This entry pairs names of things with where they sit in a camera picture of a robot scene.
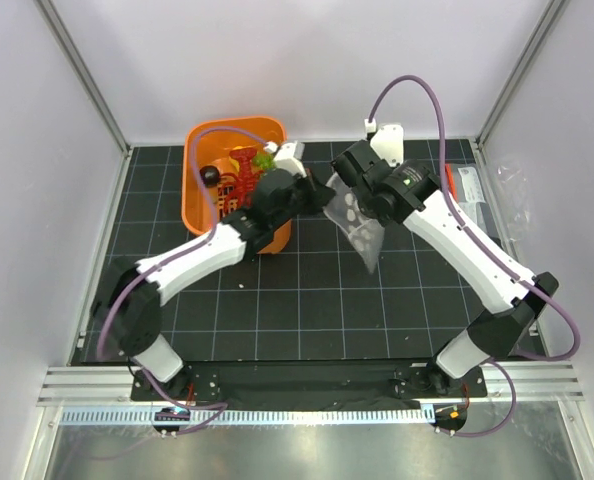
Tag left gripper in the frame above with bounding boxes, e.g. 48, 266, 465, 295
271, 166, 336, 230

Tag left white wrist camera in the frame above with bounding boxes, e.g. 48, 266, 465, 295
263, 141, 307, 177

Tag green toy grapes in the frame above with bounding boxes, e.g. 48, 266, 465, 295
252, 152, 275, 171

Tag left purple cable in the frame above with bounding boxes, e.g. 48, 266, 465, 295
95, 127, 278, 439

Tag red toy lobster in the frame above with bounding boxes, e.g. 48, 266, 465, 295
222, 147, 261, 214

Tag dark plum toy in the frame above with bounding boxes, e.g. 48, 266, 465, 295
200, 165, 221, 188

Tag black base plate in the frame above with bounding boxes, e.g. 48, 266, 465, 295
129, 357, 489, 412

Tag orange plastic basket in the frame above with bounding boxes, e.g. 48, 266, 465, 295
181, 116, 287, 236

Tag spare zip bags orange zippers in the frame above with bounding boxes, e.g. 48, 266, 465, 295
445, 163, 499, 240

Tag black grid mat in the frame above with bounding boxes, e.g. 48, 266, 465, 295
68, 139, 551, 364

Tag slotted cable duct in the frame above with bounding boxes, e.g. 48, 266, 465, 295
60, 405, 435, 427

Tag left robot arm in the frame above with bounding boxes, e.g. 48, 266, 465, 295
90, 169, 336, 400

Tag clear dotted zip bag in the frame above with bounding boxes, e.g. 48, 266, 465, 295
323, 173, 385, 273

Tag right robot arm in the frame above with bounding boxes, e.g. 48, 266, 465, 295
324, 140, 558, 396

